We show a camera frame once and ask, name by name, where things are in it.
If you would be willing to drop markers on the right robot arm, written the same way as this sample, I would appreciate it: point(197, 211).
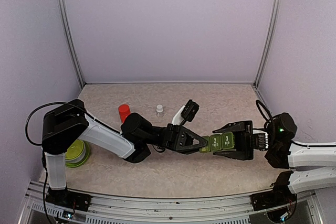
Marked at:
point(305, 166)

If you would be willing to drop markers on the green plate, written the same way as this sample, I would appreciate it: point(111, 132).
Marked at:
point(84, 160)

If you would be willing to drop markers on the left aluminium frame post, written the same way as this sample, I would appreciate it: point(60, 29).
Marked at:
point(70, 43)

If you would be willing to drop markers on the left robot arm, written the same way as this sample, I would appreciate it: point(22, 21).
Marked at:
point(71, 121)

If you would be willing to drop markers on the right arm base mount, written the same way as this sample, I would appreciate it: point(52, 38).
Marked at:
point(271, 199)

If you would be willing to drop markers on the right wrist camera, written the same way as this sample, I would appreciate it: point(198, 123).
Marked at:
point(260, 139)

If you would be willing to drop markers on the right aluminium frame post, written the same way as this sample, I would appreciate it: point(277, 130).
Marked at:
point(268, 42)

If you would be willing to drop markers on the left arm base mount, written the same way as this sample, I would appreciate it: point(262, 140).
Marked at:
point(69, 199)

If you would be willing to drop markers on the green weekly pill organizer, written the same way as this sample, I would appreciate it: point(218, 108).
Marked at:
point(219, 142)

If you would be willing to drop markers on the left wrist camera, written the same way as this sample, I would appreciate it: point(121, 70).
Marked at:
point(186, 113)

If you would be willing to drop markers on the aluminium frame post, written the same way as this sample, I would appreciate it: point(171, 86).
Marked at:
point(70, 43)
point(268, 42)

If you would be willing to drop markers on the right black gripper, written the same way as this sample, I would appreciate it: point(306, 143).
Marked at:
point(244, 140)

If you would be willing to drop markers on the green bowl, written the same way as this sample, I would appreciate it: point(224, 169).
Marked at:
point(76, 152)

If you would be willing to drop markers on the red pill bottle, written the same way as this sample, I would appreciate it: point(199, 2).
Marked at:
point(124, 112)

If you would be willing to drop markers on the small clear white-capped bottle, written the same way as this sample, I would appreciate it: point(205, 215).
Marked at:
point(159, 110)

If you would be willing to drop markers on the front aluminium rail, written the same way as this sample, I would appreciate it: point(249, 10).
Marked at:
point(105, 208)

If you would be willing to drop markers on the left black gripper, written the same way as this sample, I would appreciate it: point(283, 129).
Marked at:
point(177, 136)

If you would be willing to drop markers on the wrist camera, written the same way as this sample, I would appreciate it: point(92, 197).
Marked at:
point(260, 139)
point(186, 113)

